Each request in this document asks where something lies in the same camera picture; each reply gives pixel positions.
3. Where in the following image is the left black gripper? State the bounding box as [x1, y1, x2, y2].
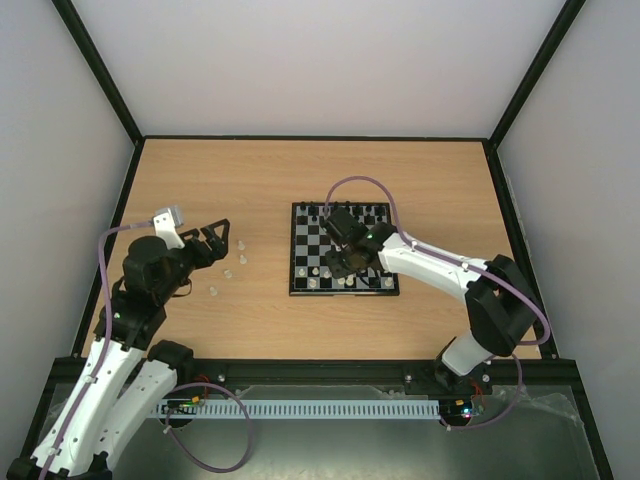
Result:
[159, 218, 232, 302]

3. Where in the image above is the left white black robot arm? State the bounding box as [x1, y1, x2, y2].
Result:
[6, 209, 230, 479]

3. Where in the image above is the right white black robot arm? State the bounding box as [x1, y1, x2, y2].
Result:
[320, 206, 541, 392]

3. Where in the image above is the circuit board with leds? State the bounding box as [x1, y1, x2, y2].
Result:
[439, 395, 486, 419]

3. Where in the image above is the black and white chessboard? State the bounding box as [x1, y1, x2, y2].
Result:
[289, 202, 400, 297]

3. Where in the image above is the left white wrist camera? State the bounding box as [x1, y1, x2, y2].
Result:
[152, 205, 184, 249]

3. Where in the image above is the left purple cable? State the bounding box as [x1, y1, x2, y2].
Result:
[37, 219, 254, 480]

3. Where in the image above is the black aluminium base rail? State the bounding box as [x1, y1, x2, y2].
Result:
[44, 357, 584, 399]

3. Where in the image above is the white slotted cable duct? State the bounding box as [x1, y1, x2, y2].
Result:
[148, 399, 441, 420]

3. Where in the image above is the black frame post right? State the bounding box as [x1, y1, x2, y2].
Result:
[488, 0, 586, 146]

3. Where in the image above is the black frame post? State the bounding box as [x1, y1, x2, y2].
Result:
[52, 0, 144, 146]
[488, 0, 586, 146]

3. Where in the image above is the black frame post left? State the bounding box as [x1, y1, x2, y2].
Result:
[52, 0, 144, 146]

